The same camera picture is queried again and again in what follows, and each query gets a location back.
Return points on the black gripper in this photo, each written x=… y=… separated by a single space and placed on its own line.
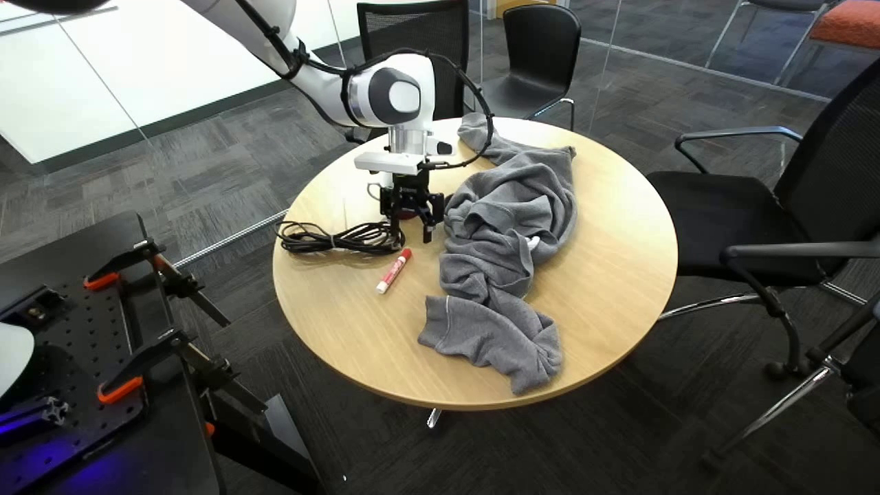
x=407 y=187

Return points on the red and white marker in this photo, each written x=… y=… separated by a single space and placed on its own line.
x=393 y=271

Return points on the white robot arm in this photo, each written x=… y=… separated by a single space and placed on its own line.
x=393 y=97

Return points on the grey hoodie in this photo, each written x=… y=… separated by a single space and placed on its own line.
x=497 y=228

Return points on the black mesh office chair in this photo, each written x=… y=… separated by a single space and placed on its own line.
x=717 y=216
x=413 y=27
x=541 y=44

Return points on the metal table leg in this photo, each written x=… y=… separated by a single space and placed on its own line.
x=432 y=418

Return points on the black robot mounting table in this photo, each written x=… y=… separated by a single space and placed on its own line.
x=91 y=348

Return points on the orange bench cushion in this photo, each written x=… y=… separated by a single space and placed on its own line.
x=853 y=23

